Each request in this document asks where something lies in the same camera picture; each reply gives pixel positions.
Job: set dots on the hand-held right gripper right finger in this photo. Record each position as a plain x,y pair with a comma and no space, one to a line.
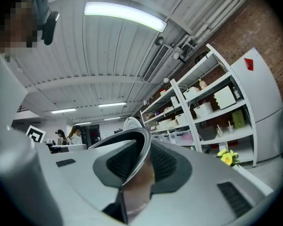
202,185

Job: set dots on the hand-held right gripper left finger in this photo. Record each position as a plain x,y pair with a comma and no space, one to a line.
80,173

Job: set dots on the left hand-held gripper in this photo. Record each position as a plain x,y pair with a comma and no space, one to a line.
35,134

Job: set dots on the shiny metal bowl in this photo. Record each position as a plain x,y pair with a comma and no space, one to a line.
139,192

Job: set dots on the yellow potted flower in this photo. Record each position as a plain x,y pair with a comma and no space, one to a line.
226,158

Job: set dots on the ceiling tube light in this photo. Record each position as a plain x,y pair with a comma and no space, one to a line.
125,14
112,104
63,110

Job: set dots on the dark grey storage bin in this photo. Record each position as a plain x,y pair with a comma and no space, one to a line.
207,132

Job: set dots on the row of clear storage bins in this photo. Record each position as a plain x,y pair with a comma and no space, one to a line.
177,138

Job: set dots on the clear plastic cup with straw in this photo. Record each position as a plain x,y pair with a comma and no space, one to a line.
219,132
230,129

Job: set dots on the white storage box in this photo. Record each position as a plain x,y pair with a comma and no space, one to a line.
181,119
165,124

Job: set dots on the white metal shelving rack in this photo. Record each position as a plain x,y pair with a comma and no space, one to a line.
187,116

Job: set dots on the green box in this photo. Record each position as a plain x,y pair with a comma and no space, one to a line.
238,119

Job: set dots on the white perforated storage basket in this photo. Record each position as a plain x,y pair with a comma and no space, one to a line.
202,109
191,93

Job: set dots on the white drawer box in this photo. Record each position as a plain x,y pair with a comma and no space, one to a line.
224,97

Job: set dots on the small clear bottle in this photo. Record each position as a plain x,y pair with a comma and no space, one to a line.
236,93

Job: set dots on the red and white container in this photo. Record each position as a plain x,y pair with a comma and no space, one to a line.
163,92

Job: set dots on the yellow liquid bottle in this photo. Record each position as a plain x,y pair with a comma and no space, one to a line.
202,84

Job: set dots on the grey refrigerator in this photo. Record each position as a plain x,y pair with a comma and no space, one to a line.
259,91

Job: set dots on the ceiling air vent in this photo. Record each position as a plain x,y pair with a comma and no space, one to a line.
156,62

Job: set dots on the red diamond sticker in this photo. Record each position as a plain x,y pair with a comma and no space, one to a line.
249,64

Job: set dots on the ceiling spotlight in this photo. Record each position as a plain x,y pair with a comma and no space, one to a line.
178,56

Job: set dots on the round ceiling sensor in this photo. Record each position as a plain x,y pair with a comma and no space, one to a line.
159,41

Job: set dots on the person's head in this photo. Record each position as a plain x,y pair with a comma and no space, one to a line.
16,25

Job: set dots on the white dome camera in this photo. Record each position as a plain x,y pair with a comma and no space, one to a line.
166,80

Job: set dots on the black head-mounted camera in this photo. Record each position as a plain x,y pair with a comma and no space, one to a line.
49,27

